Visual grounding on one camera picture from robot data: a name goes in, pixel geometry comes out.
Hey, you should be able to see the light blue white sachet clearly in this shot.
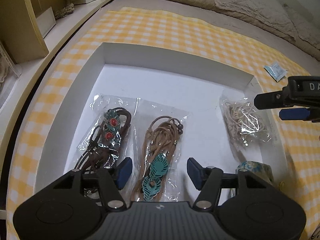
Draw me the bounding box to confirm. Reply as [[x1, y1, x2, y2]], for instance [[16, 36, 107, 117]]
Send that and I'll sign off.
[[264, 62, 287, 82]]

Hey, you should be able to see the bagged beige string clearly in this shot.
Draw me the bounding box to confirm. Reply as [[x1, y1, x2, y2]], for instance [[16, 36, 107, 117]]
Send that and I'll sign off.
[[219, 89, 273, 160]]

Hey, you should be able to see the bagged brown feather necklace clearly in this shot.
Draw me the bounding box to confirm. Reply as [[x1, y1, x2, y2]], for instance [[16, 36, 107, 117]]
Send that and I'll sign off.
[[75, 93, 137, 181]]

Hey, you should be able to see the bagged tan cord necklace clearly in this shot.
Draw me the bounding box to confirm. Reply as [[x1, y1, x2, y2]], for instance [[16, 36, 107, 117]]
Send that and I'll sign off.
[[130, 97, 193, 203]]

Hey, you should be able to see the blue floral fabric pouch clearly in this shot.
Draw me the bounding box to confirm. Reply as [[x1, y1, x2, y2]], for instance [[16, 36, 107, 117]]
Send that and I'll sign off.
[[235, 161, 275, 189]]

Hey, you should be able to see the large folded beige blanket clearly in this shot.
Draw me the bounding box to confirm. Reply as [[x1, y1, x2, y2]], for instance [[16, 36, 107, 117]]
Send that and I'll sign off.
[[214, 0, 319, 50]]

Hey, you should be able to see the white shallow box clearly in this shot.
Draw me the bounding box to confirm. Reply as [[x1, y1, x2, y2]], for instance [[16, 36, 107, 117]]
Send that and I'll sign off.
[[35, 43, 289, 202]]

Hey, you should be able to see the wooden bedside shelf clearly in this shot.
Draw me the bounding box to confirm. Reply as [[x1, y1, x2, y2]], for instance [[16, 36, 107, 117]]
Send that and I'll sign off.
[[1, 0, 112, 141]]

